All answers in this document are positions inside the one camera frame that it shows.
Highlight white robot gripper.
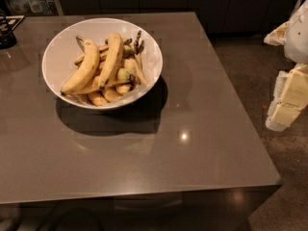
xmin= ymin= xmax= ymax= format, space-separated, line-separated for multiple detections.
xmin=264 ymin=0 xmax=308 ymax=132

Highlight small bottom right banana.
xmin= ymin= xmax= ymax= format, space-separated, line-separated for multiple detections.
xmin=115 ymin=84 xmax=132 ymax=95

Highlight small banana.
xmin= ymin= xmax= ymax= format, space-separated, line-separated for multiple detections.
xmin=88 ymin=91 xmax=108 ymax=107
xmin=102 ymin=88 xmax=121 ymax=103
xmin=115 ymin=84 xmax=132 ymax=95

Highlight small bottom middle banana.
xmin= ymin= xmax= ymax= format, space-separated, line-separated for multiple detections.
xmin=102 ymin=88 xmax=121 ymax=103

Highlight small bottom left banana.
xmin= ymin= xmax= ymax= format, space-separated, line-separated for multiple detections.
xmin=88 ymin=91 xmax=108 ymax=107

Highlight large left yellow banana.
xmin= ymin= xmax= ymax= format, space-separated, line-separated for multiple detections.
xmin=61 ymin=36 xmax=100 ymax=95

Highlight long lower yellow banana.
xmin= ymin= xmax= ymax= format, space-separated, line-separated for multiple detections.
xmin=75 ymin=68 xmax=137 ymax=94

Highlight white bowl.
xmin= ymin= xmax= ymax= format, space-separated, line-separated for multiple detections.
xmin=41 ymin=18 xmax=163 ymax=111

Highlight dark background cabinet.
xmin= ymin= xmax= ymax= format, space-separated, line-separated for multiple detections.
xmin=60 ymin=0 xmax=297 ymax=34

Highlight bottles on background shelf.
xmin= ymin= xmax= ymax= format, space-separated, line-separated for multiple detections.
xmin=0 ymin=0 xmax=59 ymax=16

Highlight black object at left edge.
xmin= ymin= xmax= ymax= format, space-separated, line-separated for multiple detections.
xmin=0 ymin=13 xmax=24 ymax=49

